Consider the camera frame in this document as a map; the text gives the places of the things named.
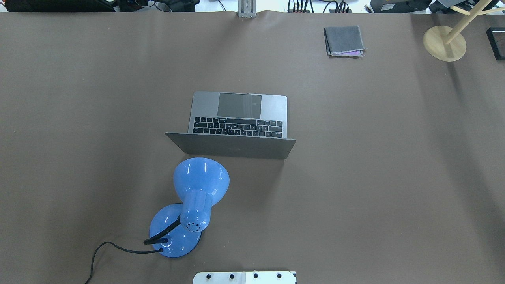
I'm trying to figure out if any wooden stand with round base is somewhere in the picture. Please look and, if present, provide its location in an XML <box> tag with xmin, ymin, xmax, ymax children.
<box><xmin>423</xmin><ymin>0</ymin><xmax>505</xmax><ymax>62</ymax></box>

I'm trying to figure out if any folded grey cloth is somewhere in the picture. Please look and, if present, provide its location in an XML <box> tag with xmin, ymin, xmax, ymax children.
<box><xmin>324</xmin><ymin>25</ymin><xmax>366</xmax><ymax>58</ymax></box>

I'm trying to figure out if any aluminium frame post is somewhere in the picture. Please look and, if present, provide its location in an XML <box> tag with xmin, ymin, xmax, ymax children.
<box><xmin>238</xmin><ymin>0</ymin><xmax>256</xmax><ymax>18</ymax></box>

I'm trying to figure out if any blue desk lamp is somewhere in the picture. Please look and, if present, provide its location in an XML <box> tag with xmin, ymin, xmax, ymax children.
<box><xmin>144</xmin><ymin>157</ymin><xmax>230</xmax><ymax>258</ymax></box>

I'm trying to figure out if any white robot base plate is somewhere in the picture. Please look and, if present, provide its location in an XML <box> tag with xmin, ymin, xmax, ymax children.
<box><xmin>193</xmin><ymin>271</ymin><xmax>297</xmax><ymax>284</ymax></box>

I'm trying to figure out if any black lamp power cable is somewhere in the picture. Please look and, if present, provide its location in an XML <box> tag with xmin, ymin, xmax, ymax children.
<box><xmin>84</xmin><ymin>241</ymin><xmax>164</xmax><ymax>284</ymax></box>

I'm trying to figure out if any grey laptop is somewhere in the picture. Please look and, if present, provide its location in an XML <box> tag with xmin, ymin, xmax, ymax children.
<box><xmin>166</xmin><ymin>91</ymin><xmax>296</xmax><ymax>160</ymax></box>

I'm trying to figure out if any black tray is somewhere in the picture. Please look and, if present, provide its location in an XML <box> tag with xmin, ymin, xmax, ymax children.
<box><xmin>486</xmin><ymin>27</ymin><xmax>505</xmax><ymax>60</ymax></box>

